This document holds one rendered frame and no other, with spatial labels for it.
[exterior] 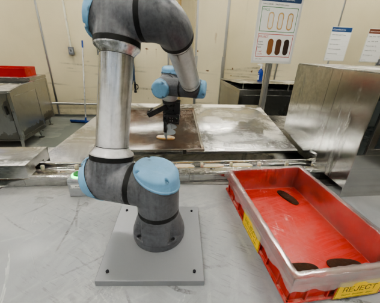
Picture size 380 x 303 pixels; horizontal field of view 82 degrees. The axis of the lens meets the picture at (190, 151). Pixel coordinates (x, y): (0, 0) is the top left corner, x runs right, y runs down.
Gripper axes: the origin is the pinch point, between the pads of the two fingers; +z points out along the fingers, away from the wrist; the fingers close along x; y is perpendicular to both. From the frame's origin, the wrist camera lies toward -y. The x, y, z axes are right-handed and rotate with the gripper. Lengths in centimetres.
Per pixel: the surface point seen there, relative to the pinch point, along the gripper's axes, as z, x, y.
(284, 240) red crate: -1, -60, 45
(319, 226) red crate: 0, -53, 59
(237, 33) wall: -10, 372, 82
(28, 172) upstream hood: 0, -38, -49
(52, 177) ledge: 1, -37, -41
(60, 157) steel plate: 10, -14, -52
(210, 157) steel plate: 9.5, -4.8, 24.6
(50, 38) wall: 10, 319, -251
